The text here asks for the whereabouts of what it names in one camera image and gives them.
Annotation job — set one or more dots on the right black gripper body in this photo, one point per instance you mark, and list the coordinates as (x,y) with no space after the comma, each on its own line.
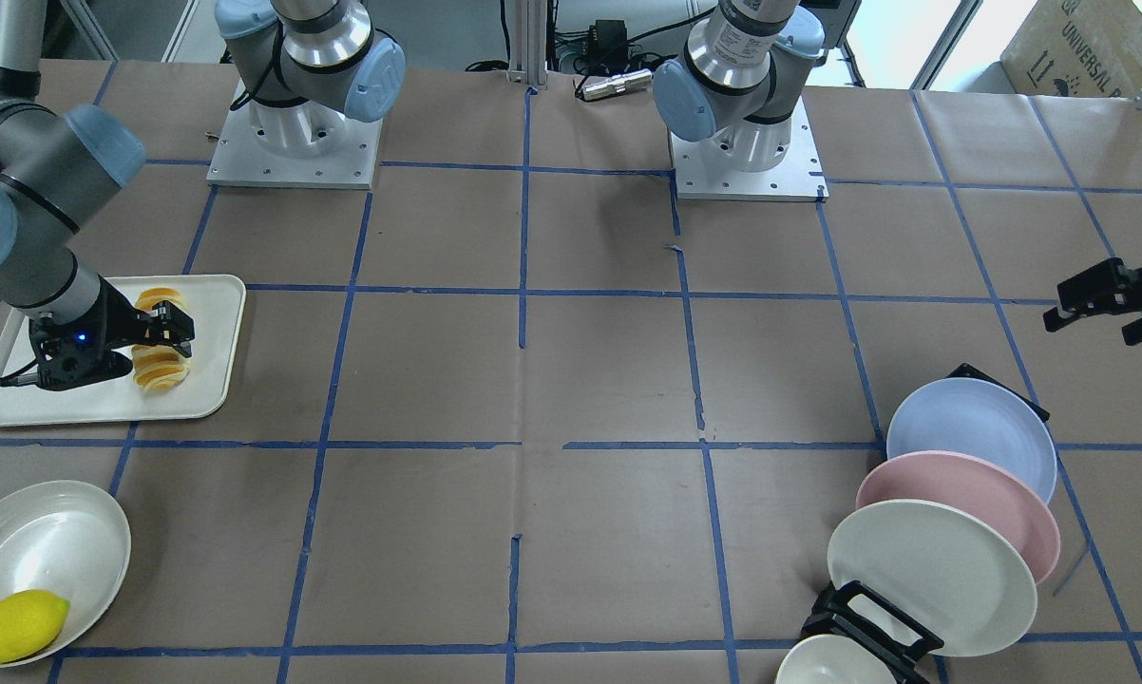
(121,315)

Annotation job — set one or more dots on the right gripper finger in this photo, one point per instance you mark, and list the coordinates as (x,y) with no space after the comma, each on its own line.
(174,348)
(167,311)

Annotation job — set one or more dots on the striped orange bread loaf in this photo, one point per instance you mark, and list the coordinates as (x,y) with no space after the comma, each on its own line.
(158,368)

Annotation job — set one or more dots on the light blue plate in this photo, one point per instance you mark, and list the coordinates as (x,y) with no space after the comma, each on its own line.
(978,418)

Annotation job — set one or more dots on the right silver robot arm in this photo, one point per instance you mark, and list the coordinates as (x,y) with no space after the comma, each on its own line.
(58,170)

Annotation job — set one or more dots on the pink plate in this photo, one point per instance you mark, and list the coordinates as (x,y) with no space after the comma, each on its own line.
(992,494)

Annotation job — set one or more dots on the cream round plate with lemon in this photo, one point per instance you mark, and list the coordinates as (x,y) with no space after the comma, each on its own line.
(70,539)

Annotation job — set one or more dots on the cream plate in rack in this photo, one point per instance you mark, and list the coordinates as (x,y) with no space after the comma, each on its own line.
(955,575)

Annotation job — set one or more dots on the cream rectangular tray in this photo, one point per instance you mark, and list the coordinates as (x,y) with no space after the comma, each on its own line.
(215,302)

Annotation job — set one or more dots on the cardboard box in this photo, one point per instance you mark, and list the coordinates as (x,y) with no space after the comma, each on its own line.
(1077,49)

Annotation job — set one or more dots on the yellow lemon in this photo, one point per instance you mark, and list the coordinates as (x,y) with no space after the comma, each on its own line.
(29,621)

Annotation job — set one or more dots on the black dish rack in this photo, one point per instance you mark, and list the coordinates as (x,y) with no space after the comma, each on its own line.
(866,617)

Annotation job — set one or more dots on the cream bowl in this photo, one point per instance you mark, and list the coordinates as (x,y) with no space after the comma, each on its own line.
(831,659)

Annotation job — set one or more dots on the silver metal cylinder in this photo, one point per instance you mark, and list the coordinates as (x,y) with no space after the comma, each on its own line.
(616,85)

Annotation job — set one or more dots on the black power adapter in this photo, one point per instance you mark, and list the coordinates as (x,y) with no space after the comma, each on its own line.
(606,39)

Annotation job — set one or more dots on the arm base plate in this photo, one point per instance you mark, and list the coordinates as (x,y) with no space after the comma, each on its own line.
(750,161)
(307,146)

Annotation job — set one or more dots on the aluminium frame post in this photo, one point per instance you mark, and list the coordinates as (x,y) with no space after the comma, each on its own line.
(528,26)

